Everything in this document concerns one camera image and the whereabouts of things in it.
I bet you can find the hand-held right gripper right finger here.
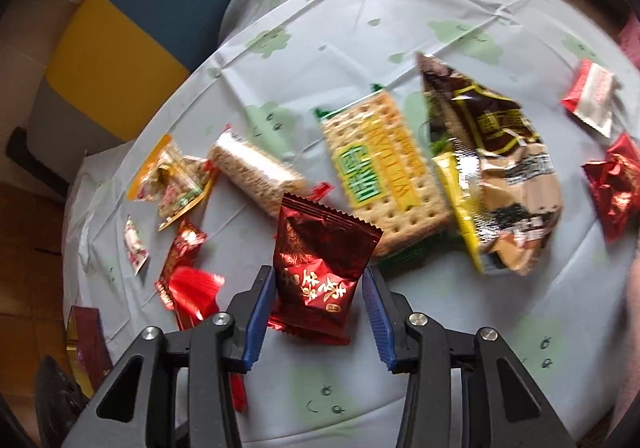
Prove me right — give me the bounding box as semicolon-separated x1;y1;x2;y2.
362;266;576;448

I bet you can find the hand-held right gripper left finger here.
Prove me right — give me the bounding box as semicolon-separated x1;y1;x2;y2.
60;265;277;448

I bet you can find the dark red foil packet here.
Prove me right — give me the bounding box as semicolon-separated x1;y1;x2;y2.
267;192;385;346
581;132;640;243

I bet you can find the gold square tin box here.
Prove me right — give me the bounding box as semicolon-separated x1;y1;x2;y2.
65;305;115;396

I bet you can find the bright red wrapper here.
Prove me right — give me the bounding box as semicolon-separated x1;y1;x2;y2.
167;265;249;414

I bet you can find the small patterned red packet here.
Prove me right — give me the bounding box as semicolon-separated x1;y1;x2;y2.
155;218;208;311

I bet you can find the yellow foil packet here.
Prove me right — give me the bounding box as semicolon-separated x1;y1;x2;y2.
432;150;493;274

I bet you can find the small white red candy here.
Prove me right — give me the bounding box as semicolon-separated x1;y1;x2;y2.
123;215;151;275

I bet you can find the rice puff bar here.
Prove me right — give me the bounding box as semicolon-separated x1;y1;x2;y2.
205;125;333;219

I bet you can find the green yellow cracker packet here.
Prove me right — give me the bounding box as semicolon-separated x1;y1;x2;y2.
312;85;453;259

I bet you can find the orange clear candy bag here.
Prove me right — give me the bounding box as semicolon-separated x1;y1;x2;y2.
126;134;218;232

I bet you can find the large brown snack bag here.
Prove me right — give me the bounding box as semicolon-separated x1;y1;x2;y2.
416;52;563;276

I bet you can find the black textured object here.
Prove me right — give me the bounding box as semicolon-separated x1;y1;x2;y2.
35;355;96;448

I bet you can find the pink knitted sleeve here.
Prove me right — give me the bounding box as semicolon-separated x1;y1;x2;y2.
614;255;640;434

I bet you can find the grey yellow blue chair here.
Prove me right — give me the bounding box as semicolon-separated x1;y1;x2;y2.
27;0;253;161

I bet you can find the pale cloud-print tablecloth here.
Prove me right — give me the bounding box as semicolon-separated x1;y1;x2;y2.
62;0;640;448

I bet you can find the white and red packet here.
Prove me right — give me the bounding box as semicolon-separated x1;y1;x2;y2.
561;59;621;138

